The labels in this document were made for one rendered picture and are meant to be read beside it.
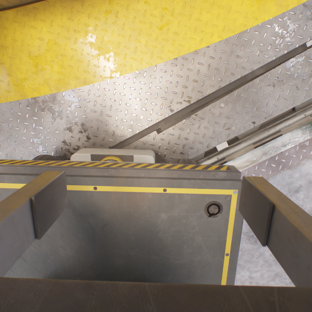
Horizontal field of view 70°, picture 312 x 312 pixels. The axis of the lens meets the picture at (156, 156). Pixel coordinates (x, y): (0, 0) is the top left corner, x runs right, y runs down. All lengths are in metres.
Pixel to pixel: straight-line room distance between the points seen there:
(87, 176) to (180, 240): 0.27
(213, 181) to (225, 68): 0.43
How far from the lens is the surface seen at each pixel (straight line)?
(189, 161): 0.72
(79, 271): 0.68
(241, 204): 0.17
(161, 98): 0.80
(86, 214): 0.58
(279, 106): 0.90
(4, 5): 0.96
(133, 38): 0.82
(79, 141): 0.87
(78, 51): 0.86
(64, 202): 0.17
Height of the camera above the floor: 0.80
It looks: 75 degrees down
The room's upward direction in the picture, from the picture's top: 176 degrees counter-clockwise
